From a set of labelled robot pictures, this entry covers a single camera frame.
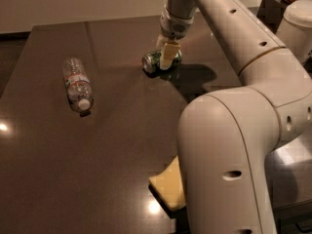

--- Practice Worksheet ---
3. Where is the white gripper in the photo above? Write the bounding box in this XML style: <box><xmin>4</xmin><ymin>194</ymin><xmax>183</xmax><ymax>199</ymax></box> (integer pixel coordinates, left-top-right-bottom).
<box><xmin>156</xmin><ymin>7</ymin><xmax>194</xmax><ymax>70</ymax></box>

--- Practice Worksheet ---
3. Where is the green soda can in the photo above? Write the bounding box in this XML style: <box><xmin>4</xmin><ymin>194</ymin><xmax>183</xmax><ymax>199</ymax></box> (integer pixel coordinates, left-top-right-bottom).
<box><xmin>141</xmin><ymin>50</ymin><xmax>182</xmax><ymax>74</ymax></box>

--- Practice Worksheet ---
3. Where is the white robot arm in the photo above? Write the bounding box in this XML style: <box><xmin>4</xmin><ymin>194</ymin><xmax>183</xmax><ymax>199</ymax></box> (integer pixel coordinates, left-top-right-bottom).
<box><xmin>159</xmin><ymin>0</ymin><xmax>312</xmax><ymax>234</ymax></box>

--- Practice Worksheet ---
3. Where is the clear plastic water bottle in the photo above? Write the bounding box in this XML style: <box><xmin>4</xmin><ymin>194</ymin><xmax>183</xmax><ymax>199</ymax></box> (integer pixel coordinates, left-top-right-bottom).
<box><xmin>62</xmin><ymin>57</ymin><xmax>94</xmax><ymax>113</ymax></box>

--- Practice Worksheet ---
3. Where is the dark box with snacks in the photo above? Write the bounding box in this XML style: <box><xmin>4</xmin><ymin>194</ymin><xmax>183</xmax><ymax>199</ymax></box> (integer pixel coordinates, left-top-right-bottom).
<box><xmin>256</xmin><ymin>0</ymin><xmax>305</xmax><ymax>32</ymax></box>

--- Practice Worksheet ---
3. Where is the yellow sponge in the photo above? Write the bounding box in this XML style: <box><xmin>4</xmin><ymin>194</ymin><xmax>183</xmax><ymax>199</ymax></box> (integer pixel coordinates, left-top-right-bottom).
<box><xmin>148</xmin><ymin>156</ymin><xmax>186</xmax><ymax>212</ymax></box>

